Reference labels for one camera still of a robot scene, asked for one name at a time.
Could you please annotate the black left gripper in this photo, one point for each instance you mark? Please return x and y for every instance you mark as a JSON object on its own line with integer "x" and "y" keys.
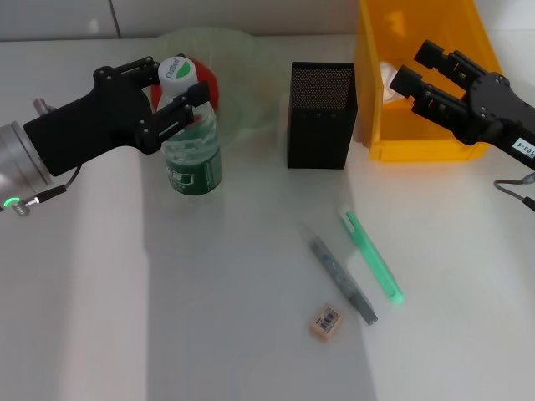
{"x": 96, "y": 121}

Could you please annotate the green glass fruit plate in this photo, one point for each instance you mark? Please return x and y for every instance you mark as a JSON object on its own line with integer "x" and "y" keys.
{"x": 246, "y": 83}

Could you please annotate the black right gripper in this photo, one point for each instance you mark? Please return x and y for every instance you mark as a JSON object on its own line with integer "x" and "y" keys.
{"x": 497, "y": 113}

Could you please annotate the white paper ball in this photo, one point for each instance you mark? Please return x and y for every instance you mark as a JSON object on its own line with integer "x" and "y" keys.
{"x": 388, "y": 79}

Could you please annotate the tan eraser with barcode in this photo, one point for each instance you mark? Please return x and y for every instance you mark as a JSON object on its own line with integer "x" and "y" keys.
{"x": 327, "y": 322}

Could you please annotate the yellow plastic storage bin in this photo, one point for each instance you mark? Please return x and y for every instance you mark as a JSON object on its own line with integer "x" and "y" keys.
{"x": 443, "y": 125}

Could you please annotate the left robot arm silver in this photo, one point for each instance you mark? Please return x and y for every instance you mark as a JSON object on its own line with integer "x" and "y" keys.
{"x": 21, "y": 158}

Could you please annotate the grey pen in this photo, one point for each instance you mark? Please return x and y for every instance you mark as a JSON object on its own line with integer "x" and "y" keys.
{"x": 342, "y": 280}

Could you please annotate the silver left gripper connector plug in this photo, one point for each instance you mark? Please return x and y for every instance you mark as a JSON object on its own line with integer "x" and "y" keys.
{"x": 42, "y": 106}

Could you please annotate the clear water bottle green label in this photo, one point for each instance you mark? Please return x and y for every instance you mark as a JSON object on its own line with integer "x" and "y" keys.
{"x": 192, "y": 167}

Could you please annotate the black mesh pen holder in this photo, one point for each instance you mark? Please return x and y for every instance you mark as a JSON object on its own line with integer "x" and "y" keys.
{"x": 322, "y": 125}

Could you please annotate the mint green pen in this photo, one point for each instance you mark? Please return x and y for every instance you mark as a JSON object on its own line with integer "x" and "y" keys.
{"x": 372, "y": 259}

